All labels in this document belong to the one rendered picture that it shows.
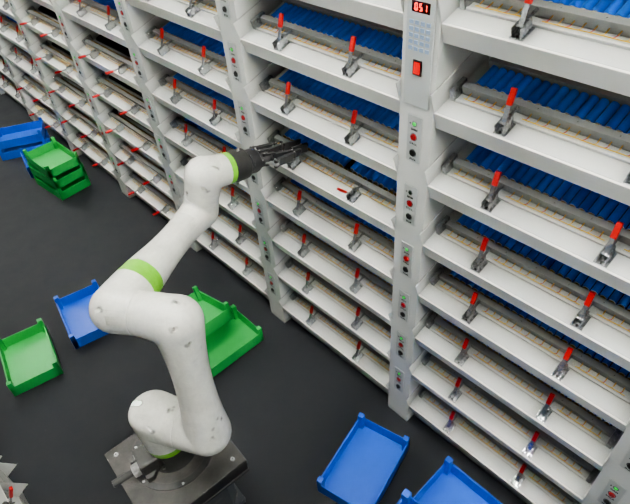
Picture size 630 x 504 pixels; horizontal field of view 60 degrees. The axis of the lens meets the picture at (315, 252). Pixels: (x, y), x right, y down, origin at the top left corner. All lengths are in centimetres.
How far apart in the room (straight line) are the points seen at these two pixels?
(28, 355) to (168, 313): 156
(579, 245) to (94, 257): 244
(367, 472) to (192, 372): 93
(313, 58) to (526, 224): 69
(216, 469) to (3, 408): 115
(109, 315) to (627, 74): 112
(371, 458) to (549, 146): 133
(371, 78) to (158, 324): 77
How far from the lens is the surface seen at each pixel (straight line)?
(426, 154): 134
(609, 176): 114
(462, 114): 126
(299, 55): 157
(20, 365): 275
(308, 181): 174
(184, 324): 126
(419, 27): 123
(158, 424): 160
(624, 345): 137
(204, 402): 145
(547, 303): 140
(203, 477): 176
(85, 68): 310
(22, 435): 252
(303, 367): 233
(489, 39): 115
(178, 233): 153
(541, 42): 111
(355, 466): 210
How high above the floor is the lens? 188
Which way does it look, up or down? 42 degrees down
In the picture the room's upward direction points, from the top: 5 degrees counter-clockwise
